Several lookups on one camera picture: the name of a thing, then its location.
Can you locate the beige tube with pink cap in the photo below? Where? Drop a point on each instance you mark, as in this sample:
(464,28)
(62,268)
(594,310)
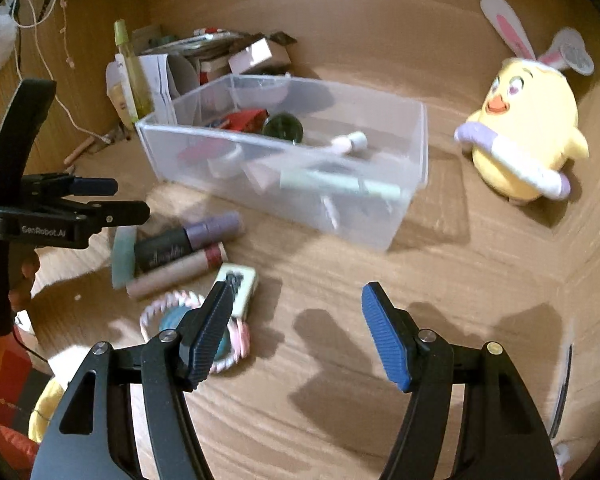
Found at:
(175,275)

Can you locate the green glass bottle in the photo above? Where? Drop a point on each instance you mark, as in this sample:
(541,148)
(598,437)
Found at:
(284,129)

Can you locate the white paper sheets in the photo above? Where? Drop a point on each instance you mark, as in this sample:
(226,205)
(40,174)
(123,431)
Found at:
(162,77)

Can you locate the red paper packet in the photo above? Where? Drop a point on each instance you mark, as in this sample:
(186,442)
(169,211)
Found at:
(242,120)

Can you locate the person's left hand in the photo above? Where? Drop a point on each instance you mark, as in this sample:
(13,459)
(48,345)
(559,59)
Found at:
(27,275)

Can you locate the clear plastic bowl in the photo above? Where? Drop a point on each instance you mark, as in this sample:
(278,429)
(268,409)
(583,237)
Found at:
(260,91)

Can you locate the teal tape roll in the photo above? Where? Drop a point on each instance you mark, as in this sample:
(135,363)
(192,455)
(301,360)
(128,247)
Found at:
(172,322)

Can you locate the red and white marker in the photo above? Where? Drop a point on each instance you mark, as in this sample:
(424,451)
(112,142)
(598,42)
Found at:
(209,31)

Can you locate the yellow chick plush toy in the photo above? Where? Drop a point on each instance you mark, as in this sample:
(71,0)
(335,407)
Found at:
(530,130)

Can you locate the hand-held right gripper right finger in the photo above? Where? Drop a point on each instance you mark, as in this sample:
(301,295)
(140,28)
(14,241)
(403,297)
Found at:
(385,330)

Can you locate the yellow soft object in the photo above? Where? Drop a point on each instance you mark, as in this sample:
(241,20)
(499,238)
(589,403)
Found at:
(45,410)

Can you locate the green and white tube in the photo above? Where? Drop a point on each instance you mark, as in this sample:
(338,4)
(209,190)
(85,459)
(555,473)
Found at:
(340,182)

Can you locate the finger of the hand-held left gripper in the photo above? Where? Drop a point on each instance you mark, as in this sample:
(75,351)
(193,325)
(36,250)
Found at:
(97,187)
(127,212)

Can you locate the mahjong tile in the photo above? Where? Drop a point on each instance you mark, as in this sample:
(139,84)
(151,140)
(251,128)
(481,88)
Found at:
(240,280)

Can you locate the wooden stick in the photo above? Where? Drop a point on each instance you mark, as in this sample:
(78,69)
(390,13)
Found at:
(77,150)

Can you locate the pink cream tube white cap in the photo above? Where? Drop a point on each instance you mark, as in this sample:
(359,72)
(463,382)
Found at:
(352,141)

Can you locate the orange red cloth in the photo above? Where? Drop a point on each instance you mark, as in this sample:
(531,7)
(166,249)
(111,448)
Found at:
(0,390)

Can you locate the black tube with purple cap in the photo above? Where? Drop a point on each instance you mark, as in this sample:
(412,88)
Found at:
(180,247)

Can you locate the cream lotion tube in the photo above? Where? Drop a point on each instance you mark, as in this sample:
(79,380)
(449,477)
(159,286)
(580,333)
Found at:
(120,105)

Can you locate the small open cardboard box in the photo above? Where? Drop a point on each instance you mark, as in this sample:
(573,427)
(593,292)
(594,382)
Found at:
(260,55)

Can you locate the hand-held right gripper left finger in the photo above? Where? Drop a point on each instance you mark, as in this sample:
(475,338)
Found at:
(210,330)

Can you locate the clear plastic box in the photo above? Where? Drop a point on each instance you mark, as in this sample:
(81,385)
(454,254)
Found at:
(380,160)

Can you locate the mint green case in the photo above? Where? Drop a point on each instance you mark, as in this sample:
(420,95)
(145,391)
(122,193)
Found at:
(124,257)

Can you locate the yellow-green spray bottle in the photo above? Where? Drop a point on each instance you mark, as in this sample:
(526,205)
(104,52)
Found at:
(132,70)

